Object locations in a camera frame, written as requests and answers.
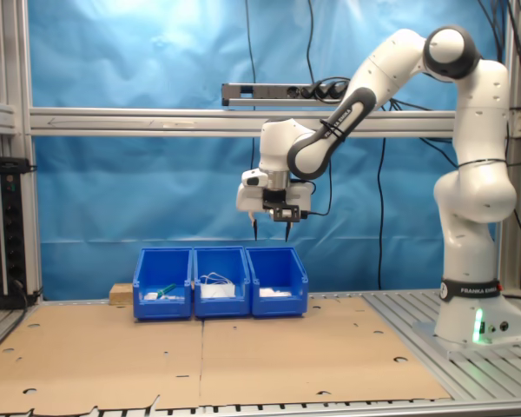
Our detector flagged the packed pale surgical masks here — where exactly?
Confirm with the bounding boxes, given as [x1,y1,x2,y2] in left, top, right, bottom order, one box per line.
[199,272,237,300]

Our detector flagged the blue bin with gauze packets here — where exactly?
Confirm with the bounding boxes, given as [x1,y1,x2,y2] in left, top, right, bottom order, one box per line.
[246,246,309,320]

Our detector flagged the blue bin with masks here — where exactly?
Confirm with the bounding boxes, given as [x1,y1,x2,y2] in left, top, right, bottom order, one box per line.
[193,246,251,321]

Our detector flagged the silver power strip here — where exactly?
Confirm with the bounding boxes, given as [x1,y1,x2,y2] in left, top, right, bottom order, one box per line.
[221,82,351,109]

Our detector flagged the blue bin with cannulas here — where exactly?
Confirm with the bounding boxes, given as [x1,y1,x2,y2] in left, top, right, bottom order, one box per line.
[132,247,195,322]

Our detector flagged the brown cardboard sheet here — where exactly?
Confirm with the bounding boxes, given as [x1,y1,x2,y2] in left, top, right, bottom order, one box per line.
[0,296,452,413]

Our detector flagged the chipboard wooden board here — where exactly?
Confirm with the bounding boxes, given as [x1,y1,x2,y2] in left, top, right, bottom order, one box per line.
[109,284,135,308]

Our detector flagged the horizontal aluminium beam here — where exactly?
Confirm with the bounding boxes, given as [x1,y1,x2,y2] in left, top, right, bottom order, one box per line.
[28,106,511,139]

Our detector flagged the black equipment rack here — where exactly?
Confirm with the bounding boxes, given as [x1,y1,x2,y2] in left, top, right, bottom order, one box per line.
[0,156,40,310]

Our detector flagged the black cable with ferrite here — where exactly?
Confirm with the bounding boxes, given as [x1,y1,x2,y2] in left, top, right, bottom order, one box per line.
[244,0,258,208]

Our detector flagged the black camera cable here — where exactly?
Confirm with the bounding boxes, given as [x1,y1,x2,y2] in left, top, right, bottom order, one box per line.
[301,121,346,217]

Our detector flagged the thin black cable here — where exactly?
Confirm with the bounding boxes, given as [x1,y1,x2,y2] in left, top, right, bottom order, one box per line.
[375,137,387,291]
[307,0,318,83]

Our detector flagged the aluminium frame post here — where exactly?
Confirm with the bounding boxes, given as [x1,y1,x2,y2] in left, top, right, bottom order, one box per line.
[497,0,521,290]
[0,0,43,301]

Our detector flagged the black cable bundle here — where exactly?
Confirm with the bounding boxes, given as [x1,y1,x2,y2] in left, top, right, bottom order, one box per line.
[477,0,521,131]

